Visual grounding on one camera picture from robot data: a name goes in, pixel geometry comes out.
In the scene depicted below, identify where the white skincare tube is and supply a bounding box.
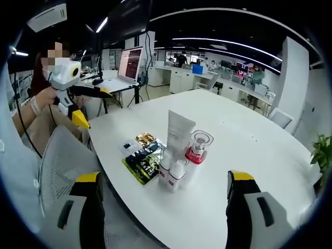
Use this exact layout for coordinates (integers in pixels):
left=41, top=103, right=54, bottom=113
left=168, top=109, right=196, bottom=156

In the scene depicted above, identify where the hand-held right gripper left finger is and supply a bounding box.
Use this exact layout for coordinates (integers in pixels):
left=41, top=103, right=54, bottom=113
left=48, top=171, right=107, bottom=249

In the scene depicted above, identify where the row of white office desks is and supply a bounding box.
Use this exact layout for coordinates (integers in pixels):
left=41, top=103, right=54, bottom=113
left=154, top=64, right=275, bottom=115

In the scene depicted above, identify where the ceiling air conditioner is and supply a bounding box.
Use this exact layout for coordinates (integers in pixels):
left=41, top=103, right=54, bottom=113
left=26, top=4, right=68, bottom=33

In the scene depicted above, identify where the gold foil skincare sachet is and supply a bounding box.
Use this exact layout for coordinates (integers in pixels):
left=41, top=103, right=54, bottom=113
left=134, top=131, right=159, bottom=146

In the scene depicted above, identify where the green black skincare sachet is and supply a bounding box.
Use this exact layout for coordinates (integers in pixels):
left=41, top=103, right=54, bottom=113
left=121, top=141, right=167, bottom=186

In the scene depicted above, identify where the potted green plant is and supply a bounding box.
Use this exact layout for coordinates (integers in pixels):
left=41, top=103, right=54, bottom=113
left=310, top=133, right=332, bottom=179

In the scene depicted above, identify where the person's left hand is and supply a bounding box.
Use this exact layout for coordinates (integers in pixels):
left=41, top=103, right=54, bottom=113
left=38, top=87, right=61, bottom=106

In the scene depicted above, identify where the white chair back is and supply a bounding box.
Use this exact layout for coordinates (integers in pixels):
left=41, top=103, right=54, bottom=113
left=267, top=107, right=295, bottom=129

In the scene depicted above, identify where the black body cable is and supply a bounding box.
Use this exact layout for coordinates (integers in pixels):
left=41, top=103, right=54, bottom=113
left=14, top=74, right=44, bottom=159

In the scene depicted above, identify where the white red pump skincare bottle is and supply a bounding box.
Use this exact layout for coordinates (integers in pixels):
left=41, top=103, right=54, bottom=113
left=185, top=129, right=214, bottom=182

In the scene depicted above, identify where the open white laptop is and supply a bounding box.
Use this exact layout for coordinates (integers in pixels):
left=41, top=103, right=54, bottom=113
left=100, top=46, right=144, bottom=91

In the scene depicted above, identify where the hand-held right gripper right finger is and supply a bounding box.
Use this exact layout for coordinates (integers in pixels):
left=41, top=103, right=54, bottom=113
left=225, top=170, right=296, bottom=249

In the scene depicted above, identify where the person's white wristwatch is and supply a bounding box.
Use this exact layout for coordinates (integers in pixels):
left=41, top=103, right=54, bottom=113
left=29, top=95, right=43, bottom=117

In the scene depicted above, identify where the small clear skincare sachet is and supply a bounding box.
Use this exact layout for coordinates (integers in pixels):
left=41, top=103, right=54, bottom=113
left=118, top=140, right=138, bottom=154

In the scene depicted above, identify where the grey mesh office chair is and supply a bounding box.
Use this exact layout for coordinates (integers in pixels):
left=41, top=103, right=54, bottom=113
left=38, top=124, right=167, bottom=249

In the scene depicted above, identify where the person's head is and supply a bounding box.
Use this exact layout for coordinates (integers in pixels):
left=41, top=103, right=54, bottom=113
left=30, top=43, right=72, bottom=91

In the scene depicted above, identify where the white laptop desk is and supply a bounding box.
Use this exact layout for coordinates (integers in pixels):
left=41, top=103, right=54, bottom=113
left=77, top=70, right=142, bottom=115

